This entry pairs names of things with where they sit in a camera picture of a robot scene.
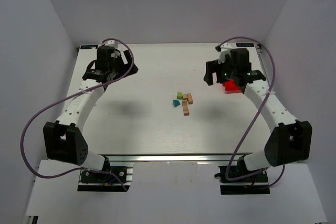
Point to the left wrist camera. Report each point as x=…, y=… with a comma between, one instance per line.
x=110, y=43

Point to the red plastic bin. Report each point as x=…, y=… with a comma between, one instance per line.
x=230, y=87

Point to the blue label sticker right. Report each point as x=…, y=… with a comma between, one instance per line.
x=244, y=44

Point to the blue label sticker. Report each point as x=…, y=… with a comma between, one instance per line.
x=84, y=47
x=244, y=44

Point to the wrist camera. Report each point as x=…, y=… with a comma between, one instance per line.
x=223, y=50
x=110, y=43

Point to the green wooden cube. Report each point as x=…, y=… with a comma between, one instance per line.
x=179, y=95

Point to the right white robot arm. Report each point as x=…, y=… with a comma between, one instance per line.
x=290, y=139

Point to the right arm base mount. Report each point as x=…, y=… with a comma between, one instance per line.
x=254, y=185

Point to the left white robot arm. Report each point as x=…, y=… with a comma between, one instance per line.
x=64, y=140

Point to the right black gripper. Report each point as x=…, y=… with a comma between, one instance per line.
x=211, y=69

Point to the long natural wooden block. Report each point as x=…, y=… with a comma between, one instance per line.
x=185, y=107

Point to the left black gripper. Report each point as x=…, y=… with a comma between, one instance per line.
x=128, y=61

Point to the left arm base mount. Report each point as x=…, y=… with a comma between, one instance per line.
x=94, y=182

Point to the teal wooden triangle block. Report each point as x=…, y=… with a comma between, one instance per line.
x=176, y=103

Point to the natural wooden arch block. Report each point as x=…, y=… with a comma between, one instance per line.
x=189, y=98

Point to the aluminium table frame rail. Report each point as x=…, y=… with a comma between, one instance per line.
x=169, y=157

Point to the blue label sticker left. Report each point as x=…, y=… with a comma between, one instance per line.
x=84, y=47

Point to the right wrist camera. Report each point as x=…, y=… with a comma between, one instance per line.
x=223, y=50

